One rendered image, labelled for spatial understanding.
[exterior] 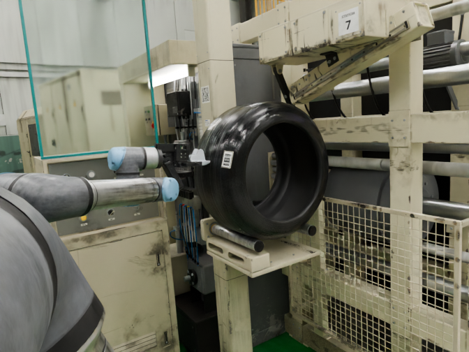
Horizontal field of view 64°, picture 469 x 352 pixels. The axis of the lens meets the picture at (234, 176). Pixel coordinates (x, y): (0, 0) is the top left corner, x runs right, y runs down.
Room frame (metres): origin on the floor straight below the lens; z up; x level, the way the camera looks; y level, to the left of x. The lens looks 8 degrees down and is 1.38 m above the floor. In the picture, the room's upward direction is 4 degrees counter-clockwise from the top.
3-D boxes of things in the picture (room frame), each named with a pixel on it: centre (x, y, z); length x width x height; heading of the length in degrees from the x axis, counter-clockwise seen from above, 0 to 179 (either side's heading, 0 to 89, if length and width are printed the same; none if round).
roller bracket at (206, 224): (1.75, -0.01, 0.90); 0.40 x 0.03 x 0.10; 122
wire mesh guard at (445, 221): (1.58, -0.50, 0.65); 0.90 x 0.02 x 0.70; 32
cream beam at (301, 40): (1.65, -0.42, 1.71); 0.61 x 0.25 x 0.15; 32
